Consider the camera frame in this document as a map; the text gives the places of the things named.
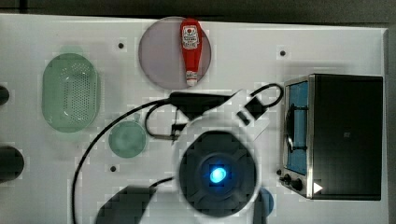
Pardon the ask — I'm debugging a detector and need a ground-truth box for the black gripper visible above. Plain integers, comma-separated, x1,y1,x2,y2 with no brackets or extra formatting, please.
168,91,231,132

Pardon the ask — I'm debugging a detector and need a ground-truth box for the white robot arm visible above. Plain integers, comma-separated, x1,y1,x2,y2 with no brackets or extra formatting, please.
94,91,269,224

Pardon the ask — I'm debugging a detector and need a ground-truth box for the lilac round plate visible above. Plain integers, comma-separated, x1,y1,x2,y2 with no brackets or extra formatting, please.
138,17,211,90

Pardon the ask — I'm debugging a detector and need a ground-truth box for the red ketchup bottle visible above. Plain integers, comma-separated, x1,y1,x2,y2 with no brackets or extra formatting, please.
180,18,203,87

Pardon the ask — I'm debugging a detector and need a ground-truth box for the green perforated colander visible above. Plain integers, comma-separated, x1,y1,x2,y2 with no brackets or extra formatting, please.
41,46,100,133

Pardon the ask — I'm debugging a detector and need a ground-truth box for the blue cup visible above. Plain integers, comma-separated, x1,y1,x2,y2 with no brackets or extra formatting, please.
260,188,275,217

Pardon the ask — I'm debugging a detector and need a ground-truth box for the silver toaster oven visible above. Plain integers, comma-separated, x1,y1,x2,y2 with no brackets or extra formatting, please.
276,74,384,201

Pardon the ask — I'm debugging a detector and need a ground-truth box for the large black pot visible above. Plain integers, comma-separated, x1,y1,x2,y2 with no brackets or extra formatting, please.
0,146,24,183

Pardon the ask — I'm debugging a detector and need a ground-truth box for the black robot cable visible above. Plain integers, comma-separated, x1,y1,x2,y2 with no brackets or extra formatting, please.
70,83,285,224

